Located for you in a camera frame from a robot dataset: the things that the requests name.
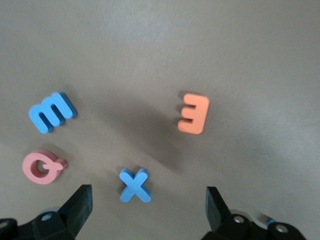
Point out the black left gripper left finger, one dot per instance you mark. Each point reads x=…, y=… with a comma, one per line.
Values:
x=75, y=212

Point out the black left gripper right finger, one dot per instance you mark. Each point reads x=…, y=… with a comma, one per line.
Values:
x=217, y=215

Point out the blue foam letter X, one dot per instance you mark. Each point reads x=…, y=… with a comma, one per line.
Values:
x=135, y=186

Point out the pink foam letter Q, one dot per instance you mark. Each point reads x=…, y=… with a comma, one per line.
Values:
x=28, y=167

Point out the orange foam letter E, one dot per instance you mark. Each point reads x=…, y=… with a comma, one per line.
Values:
x=202, y=112

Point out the blue foam letter E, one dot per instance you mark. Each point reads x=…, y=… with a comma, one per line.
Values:
x=47, y=106

